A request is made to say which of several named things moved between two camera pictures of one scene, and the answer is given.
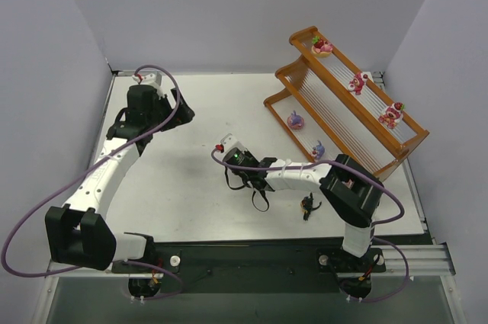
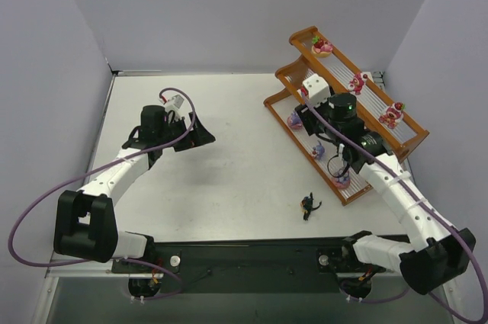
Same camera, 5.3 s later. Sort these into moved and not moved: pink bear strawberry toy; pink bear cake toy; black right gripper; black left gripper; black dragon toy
Moved: black right gripper; black left gripper
Not moved: pink bear strawberry toy; black dragon toy; pink bear cake toy
